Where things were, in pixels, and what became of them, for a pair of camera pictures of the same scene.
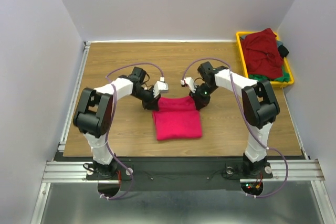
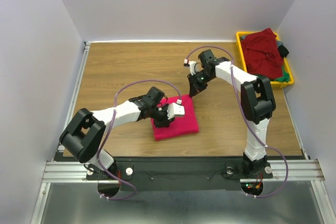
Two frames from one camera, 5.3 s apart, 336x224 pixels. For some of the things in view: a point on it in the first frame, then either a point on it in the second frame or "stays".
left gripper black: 151,104 to 165,123
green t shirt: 285,77 stays
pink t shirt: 178,117 stays
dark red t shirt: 262,55 stays
